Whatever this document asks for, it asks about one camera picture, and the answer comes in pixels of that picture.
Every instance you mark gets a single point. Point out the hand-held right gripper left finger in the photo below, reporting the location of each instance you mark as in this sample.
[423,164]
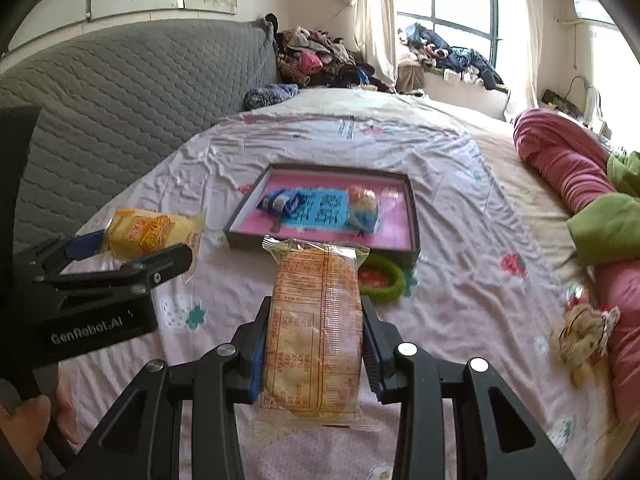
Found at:
[256,365]

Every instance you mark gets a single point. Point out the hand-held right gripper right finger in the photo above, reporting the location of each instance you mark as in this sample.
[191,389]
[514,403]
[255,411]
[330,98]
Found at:
[372,360]

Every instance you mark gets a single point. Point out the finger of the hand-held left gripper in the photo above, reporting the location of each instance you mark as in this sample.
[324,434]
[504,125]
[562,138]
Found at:
[165,262]
[85,247]

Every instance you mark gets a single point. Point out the yellow cracker packet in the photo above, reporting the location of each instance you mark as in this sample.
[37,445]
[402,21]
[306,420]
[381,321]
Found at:
[315,335]
[145,232]

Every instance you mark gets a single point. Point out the blue snack packet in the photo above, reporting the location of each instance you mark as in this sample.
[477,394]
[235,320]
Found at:
[275,202]

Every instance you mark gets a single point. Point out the shallow cardboard box pink inside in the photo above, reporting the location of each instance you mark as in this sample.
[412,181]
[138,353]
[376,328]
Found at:
[395,225]

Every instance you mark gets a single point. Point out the colourful snack packet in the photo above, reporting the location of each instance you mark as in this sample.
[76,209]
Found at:
[365,207]

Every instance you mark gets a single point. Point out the person's left hand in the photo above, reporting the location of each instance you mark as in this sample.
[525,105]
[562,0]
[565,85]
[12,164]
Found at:
[25,425]

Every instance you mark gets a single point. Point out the pink printed bedsheet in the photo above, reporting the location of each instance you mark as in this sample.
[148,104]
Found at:
[450,285]

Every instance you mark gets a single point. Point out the grey quilted headboard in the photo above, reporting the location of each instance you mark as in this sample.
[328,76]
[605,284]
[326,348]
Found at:
[125,110]

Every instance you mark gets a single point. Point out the blue patterned cloth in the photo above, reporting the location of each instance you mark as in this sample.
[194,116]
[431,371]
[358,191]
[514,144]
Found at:
[270,95]

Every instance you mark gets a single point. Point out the beige plush toy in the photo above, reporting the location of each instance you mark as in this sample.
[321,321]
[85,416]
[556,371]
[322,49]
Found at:
[582,335]

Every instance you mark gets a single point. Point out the shiny foil wrapper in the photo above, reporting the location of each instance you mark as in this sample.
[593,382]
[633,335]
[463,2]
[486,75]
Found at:
[576,294]

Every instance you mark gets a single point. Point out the pile of mixed clothes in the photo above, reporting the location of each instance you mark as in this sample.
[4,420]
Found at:
[320,60]

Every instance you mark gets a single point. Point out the green blanket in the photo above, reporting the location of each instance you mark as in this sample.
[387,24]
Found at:
[605,225]

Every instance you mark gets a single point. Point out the pink duvet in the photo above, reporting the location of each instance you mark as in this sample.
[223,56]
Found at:
[565,160]

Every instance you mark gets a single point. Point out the brown cloth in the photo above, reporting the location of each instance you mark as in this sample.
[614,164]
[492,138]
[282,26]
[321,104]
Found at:
[410,77]

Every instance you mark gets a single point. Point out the heap of dark blue clothes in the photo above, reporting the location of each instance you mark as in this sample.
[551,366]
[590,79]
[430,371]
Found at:
[460,60]

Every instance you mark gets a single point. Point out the dark patterned pouch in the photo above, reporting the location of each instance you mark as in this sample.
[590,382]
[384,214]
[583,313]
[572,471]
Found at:
[555,100]

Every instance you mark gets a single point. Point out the cream curtain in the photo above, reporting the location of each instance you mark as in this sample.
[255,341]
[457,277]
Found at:
[525,35]
[375,10]

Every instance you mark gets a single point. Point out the white air conditioner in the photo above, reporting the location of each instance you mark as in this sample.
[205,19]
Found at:
[595,10]

